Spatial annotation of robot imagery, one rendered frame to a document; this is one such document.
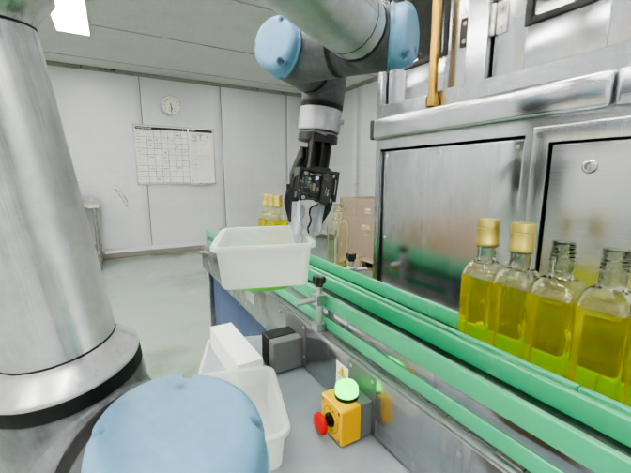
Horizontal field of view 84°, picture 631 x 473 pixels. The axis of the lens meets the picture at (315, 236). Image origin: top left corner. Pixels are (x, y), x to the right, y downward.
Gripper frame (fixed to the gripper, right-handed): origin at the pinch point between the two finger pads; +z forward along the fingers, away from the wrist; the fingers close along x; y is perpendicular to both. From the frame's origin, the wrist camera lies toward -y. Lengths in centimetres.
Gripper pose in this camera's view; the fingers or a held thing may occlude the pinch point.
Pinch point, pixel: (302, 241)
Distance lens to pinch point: 67.7
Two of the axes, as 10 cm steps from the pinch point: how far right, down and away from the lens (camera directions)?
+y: 2.0, 1.7, -9.7
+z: -1.2, 9.8, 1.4
